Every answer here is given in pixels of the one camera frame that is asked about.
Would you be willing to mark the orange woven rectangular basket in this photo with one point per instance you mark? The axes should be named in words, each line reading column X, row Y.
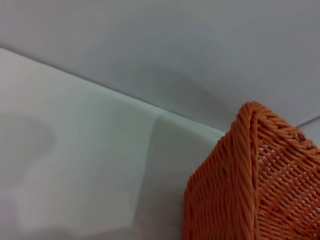
column 250, row 185

